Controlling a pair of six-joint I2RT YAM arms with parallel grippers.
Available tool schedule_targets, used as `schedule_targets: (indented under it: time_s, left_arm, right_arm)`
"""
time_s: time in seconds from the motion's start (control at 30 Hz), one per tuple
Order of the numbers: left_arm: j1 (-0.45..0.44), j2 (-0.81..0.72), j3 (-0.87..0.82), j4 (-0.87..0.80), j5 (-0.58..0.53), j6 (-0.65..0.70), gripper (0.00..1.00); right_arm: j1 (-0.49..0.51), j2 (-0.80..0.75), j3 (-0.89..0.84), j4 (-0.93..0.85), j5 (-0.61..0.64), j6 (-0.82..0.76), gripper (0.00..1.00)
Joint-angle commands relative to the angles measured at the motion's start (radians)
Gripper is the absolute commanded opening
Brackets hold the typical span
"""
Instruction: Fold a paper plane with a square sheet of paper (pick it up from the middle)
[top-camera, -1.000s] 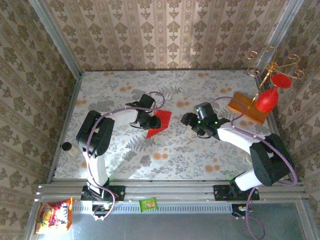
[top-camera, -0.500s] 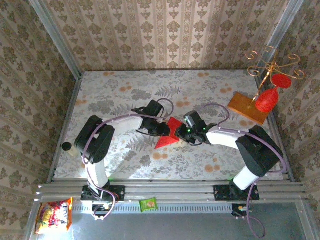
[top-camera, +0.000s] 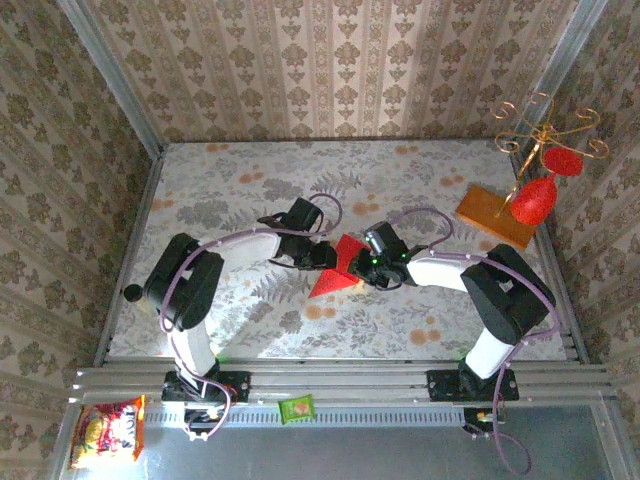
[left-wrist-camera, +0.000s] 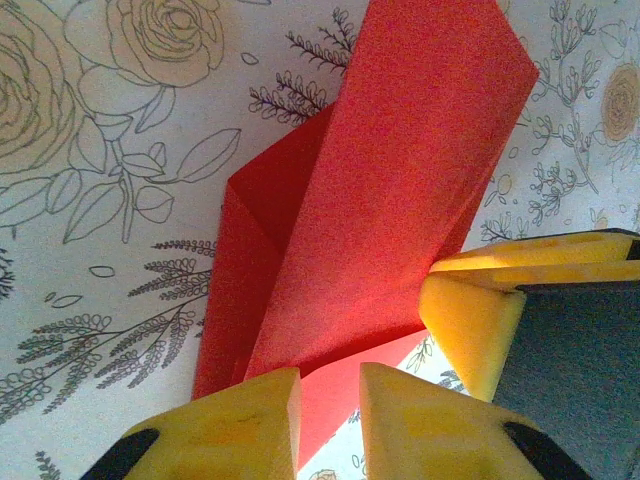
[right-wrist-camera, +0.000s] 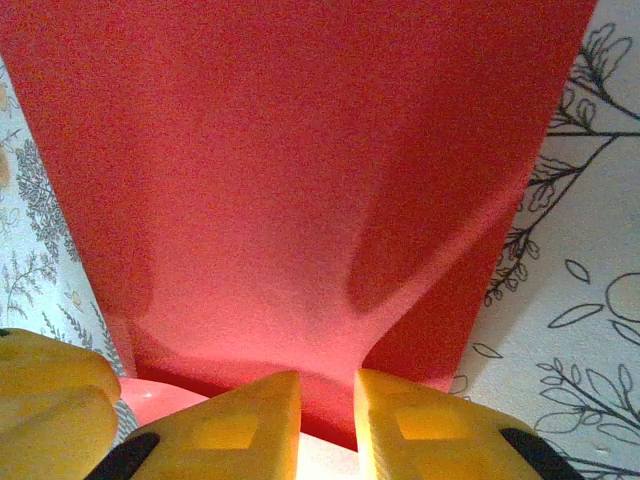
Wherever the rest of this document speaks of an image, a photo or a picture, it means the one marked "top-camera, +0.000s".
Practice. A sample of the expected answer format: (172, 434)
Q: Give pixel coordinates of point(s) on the red cloth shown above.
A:
(332, 285)

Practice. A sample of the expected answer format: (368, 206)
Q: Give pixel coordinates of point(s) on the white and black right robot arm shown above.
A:
(492, 355)

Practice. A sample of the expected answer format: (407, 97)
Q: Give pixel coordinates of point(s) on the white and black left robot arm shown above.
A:
(195, 350)

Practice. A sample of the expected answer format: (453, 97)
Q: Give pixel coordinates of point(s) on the floral patterned table cover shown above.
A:
(350, 330)

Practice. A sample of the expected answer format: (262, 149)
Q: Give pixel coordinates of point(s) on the orange wooden block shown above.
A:
(480, 212)

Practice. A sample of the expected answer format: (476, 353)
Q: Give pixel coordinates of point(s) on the green snack packet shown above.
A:
(297, 409)

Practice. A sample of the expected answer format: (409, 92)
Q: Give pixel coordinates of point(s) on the red plastic wine glass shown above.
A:
(532, 200)

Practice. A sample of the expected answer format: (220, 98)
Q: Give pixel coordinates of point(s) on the small electronics board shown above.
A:
(202, 414)
(480, 417)

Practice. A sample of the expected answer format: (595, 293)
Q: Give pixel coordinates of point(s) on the small bottle with black cap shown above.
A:
(131, 293)

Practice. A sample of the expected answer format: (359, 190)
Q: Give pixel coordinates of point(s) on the grey metal panel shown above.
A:
(350, 455)

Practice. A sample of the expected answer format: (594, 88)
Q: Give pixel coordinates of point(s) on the red yellow snack bag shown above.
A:
(107, 432)

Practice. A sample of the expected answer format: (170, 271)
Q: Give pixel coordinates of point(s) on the aluminium frame rail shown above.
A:
(340, 380)

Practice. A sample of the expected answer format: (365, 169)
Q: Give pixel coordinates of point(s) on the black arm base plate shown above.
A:
(240, 387)
(440, 385)

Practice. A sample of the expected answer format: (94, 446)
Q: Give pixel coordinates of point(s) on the aluminium table side rail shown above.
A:
(575, 330)
(146, 200)

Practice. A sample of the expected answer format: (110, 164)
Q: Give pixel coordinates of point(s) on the aluminium corner post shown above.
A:
(111, 75)
(570, 50)

